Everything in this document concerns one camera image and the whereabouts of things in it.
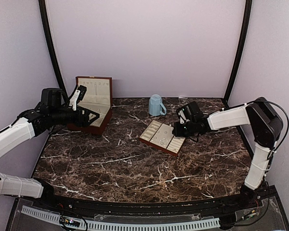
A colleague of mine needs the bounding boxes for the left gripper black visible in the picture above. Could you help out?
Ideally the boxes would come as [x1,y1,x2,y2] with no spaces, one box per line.
[50,105,99,128]

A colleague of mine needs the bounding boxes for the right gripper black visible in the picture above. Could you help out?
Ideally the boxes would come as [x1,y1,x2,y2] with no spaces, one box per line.
[173,119,197,137]

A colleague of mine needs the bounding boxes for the brown jewelry box cream lining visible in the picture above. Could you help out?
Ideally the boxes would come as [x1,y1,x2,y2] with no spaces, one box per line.
[67,76,113,135]

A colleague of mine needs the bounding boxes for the brown jewelry tray cream lining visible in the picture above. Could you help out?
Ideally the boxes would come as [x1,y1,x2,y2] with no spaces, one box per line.
[139,120,185,156]

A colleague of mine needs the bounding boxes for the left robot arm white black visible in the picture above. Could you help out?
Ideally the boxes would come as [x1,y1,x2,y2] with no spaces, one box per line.
[0,107,100,210]

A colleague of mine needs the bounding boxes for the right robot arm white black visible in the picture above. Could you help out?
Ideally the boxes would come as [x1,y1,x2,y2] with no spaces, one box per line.
[172,97,284,190]

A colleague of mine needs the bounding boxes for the light blue mug upside down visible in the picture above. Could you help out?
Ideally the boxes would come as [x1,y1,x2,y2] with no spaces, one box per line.
[148,94,167,116]

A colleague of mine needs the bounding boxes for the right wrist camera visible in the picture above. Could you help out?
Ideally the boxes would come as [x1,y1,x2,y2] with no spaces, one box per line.
[176,101,204,124]

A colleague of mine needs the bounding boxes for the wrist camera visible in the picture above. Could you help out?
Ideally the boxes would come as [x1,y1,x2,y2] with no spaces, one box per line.
[176,101,204,124]
[39,84,88,113]

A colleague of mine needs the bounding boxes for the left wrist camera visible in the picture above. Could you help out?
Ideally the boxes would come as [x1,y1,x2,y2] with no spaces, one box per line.
[39,84,88,113]

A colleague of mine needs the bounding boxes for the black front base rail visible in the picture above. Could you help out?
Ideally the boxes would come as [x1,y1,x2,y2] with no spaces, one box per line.
[14,186,280,218]

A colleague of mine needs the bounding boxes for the right black frame post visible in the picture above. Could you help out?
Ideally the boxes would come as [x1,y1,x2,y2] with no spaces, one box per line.
[223,0,252,104]

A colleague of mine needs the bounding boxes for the black frame post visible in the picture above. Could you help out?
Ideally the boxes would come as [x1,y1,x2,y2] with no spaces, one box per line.
[223,0,252,104]
[38,0,67,94]

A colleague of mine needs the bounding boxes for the white slotted cable duct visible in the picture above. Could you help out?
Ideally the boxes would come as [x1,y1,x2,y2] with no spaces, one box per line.
[21,205,221,231]

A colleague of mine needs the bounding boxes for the left black frame post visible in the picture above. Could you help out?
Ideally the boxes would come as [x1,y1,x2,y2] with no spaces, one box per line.
[38,0,67,94]

